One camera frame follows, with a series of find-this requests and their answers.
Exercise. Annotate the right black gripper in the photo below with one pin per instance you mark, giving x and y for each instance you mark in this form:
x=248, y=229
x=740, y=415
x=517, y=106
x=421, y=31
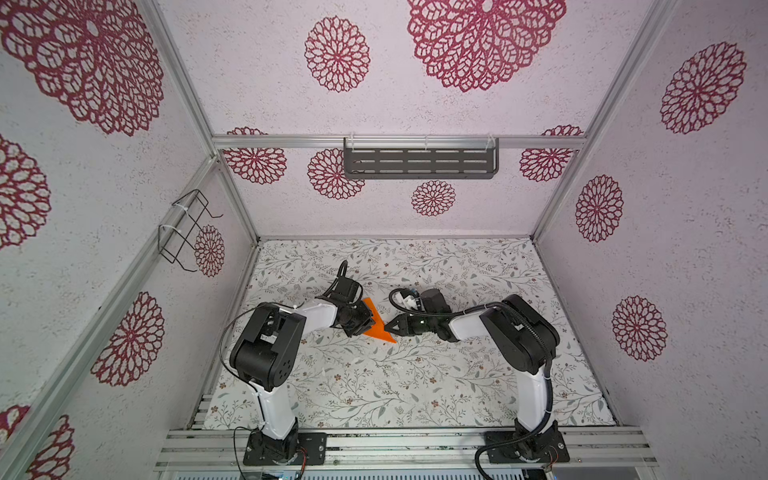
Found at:
x=404, y=325

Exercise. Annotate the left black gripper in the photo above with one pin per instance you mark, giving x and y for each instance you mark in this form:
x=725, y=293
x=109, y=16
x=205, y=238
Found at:
x=366, y=313

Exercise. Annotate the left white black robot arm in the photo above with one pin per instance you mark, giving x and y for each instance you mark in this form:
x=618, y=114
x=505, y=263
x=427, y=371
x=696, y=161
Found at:
x=265, y=353

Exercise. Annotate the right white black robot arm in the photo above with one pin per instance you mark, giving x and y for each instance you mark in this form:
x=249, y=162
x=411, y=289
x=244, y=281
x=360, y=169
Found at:
x=524, y=338

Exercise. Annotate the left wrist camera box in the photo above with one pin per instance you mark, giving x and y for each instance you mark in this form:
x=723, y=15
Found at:
x=343, y=290

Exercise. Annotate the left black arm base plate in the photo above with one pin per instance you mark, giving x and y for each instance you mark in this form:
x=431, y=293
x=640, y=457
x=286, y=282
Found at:
x=297, y=449

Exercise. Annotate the grey slotted wall shelf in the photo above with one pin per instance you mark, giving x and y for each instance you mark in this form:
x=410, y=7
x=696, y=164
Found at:
x=421, y=163

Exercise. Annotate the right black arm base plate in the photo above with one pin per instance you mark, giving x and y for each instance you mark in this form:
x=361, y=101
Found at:
x=547, y=448

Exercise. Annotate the black wire wall basket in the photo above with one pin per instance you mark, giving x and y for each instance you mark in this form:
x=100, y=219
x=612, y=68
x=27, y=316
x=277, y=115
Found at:
x=193, y=242

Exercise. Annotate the aluminium front rail frame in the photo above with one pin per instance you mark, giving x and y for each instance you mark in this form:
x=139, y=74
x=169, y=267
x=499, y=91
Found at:
x=423, y=448

